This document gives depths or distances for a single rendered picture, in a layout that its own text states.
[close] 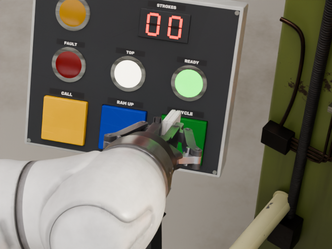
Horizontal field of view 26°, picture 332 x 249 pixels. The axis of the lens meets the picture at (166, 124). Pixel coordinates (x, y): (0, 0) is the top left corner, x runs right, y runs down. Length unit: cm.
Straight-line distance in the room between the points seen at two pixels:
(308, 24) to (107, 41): 36
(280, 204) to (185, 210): 82
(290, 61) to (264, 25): 171
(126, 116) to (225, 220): 120
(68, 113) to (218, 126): 25
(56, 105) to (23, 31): 187
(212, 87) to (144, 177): 46
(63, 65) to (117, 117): 12
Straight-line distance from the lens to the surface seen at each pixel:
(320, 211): 158
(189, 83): 114
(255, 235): 151
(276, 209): 156
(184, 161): 89
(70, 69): 118
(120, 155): 72
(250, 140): 257
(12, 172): 73
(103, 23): 116
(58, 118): 121
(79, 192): 65
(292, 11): 129
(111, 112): 118
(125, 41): 115
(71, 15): 117
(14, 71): 287
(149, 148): 78
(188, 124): 115
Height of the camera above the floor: 186
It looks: 46 degrees down
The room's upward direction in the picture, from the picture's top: straight up
